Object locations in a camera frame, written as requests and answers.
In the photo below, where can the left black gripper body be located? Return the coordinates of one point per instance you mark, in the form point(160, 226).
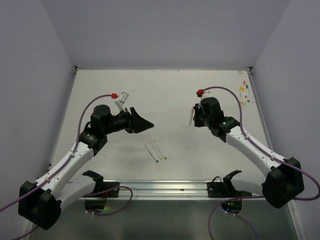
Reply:
point(122, 121)

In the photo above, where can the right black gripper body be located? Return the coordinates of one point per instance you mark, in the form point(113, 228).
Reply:
point(198, 118)

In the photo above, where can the pink cap marker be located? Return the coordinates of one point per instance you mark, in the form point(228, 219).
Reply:
point(191, 116)

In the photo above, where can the teal green marker pen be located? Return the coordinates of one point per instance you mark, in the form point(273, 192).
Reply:
point(151, 154)

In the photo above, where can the light green cap marker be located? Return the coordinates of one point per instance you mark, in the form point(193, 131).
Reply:
point(160, 150)

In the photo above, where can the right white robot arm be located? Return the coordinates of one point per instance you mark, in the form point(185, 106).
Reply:
point(281, 179)

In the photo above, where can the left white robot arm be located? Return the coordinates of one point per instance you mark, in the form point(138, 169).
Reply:
point(43, 201)

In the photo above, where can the dark green cap marker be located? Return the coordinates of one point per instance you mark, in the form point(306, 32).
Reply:
point(248, 98)

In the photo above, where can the orange cap marker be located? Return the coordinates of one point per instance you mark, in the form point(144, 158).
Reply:
point(244, 86)

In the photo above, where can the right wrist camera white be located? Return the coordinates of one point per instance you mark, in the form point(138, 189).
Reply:
point(203, 94)

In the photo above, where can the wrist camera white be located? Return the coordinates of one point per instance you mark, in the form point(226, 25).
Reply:
point(203, 94)
point(120, 101)

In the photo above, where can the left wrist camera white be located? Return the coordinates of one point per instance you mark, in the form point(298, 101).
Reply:
point(120, 101)

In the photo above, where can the aluminium rail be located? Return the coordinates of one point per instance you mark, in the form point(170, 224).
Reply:
point(171, 190)

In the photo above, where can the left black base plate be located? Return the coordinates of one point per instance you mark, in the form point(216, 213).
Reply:
point(105, 189)

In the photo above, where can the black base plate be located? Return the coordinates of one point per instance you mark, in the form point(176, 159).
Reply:
point(216, 189)
point(105, 189)

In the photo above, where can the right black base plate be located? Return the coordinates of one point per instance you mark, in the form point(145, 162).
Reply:
point(216, 189)

